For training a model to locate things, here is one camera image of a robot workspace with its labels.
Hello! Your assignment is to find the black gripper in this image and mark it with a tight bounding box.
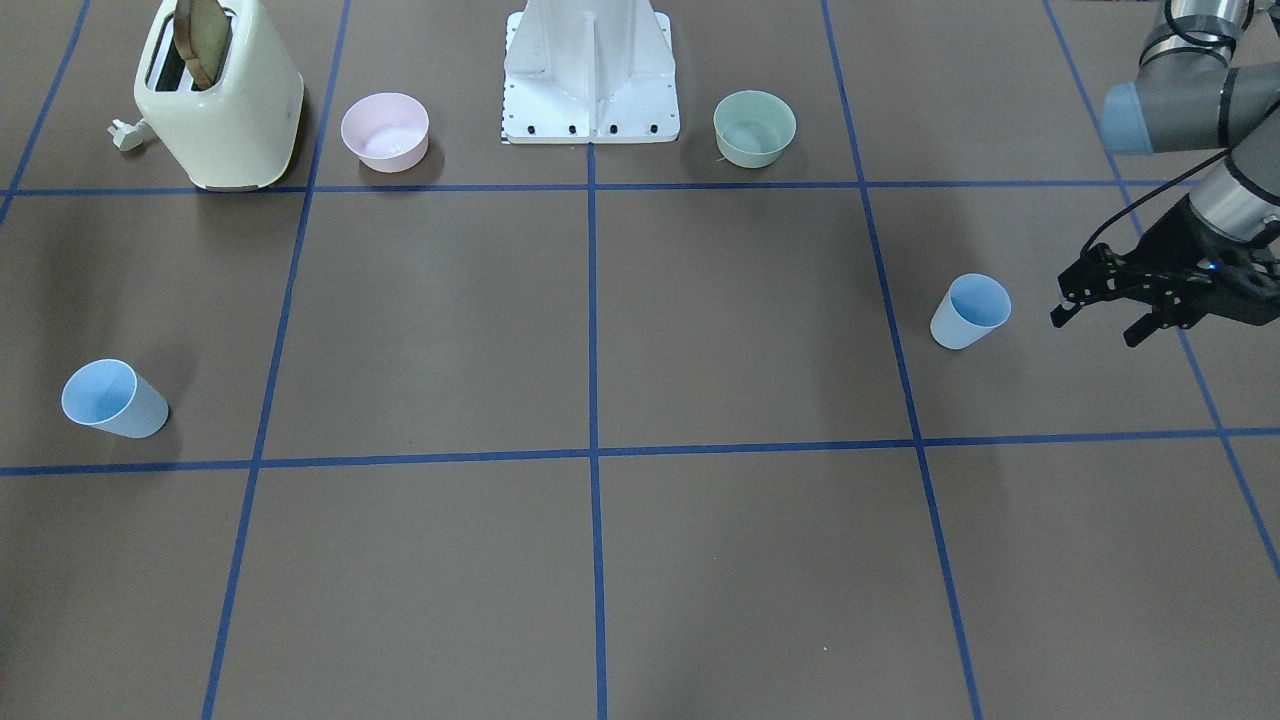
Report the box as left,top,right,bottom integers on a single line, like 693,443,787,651
1050,196,1277,348

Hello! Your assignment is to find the light blue cup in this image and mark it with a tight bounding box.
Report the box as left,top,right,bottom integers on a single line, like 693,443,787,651
60,359,170,439
931,273,1012,351

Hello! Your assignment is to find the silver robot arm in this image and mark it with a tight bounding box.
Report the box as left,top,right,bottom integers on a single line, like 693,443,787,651
1050,1,1279,347

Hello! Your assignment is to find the green bowl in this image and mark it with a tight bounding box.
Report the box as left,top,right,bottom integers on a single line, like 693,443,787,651
712,90,797,169

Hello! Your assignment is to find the pink bowl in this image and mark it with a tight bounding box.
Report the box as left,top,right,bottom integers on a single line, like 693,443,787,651
340,92,430,173

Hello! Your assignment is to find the cream toaster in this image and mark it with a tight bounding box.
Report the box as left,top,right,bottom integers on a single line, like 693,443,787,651
133,1,305,192

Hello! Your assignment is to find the toast slice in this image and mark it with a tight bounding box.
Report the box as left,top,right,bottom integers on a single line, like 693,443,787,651
173,0,232,91

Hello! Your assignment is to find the white toaster plug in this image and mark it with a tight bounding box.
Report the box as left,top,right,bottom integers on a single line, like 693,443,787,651
108,118,155,152

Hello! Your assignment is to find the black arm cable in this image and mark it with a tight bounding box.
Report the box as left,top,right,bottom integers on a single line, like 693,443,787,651
1080,150,1231,263

